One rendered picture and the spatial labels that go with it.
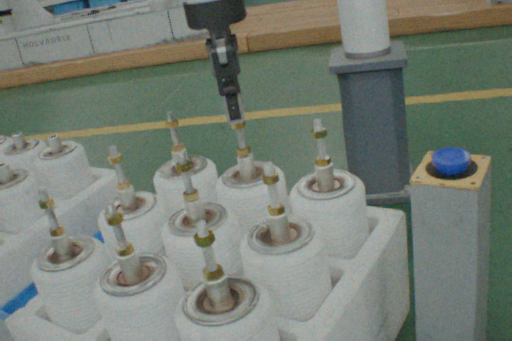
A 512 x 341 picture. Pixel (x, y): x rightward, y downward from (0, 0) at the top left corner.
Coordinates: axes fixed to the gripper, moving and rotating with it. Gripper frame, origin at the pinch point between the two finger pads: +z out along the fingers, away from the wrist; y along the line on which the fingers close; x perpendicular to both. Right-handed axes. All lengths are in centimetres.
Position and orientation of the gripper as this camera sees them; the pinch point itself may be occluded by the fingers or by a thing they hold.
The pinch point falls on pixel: (233, 104)
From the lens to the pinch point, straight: 71.7
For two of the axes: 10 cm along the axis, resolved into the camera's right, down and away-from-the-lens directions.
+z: 1.7, 9.1, 3.9
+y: -0.7, -3.8, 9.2
